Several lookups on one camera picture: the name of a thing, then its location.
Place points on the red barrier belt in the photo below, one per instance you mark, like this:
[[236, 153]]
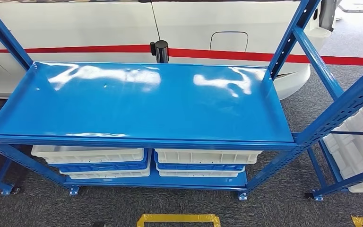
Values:
[[231, 55]]

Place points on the white car body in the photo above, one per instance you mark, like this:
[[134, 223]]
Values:
[[90, 25]]

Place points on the black stanchion post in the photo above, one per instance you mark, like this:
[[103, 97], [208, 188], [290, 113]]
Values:
[[160, 51]]

